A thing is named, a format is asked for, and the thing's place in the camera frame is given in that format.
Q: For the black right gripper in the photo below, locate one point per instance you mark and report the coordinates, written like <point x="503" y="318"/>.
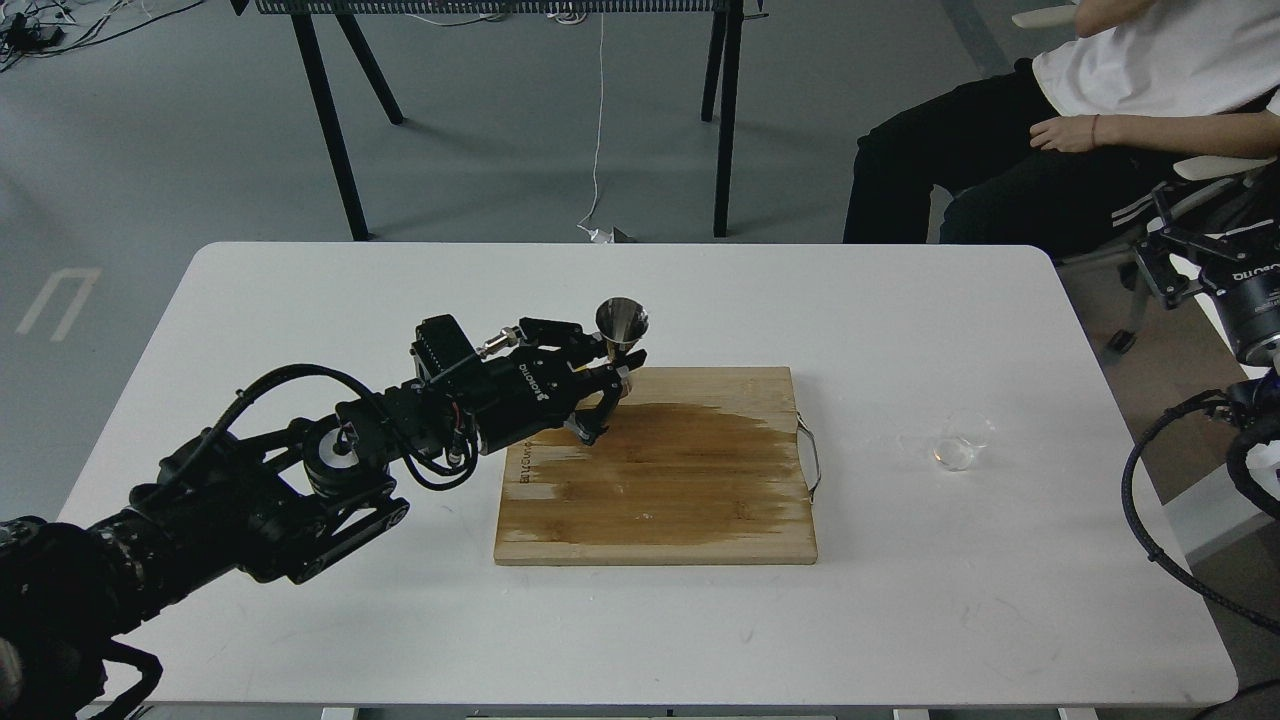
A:
<point x="1241" y="209"/>

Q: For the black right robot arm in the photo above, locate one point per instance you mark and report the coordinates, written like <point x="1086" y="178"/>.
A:
<point x="1237" y="496"/>

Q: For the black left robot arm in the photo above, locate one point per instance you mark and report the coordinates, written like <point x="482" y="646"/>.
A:
<point x="293" y="477"/>

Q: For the wooden cutting board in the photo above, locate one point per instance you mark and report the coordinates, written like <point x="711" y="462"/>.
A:
<point x="699" y="466"/>

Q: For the black metal table frame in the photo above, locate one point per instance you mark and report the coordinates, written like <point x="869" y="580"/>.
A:
<point x="415" y="98"/>

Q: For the office chair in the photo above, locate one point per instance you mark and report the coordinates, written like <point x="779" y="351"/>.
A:
<point x="1135" y="227"/>

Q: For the clear glass measuring cup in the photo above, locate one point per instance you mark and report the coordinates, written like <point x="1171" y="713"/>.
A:
<point x="962" y="439"/>

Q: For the seated person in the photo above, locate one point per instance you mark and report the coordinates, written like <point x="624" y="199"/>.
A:
<point x="1064" y="149"/>

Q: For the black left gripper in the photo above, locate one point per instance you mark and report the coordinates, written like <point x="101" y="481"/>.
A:
<point x="557" y="377"/>

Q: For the steel double jigger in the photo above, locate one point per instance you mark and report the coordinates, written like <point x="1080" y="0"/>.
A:
<point x="622" y="323"/>

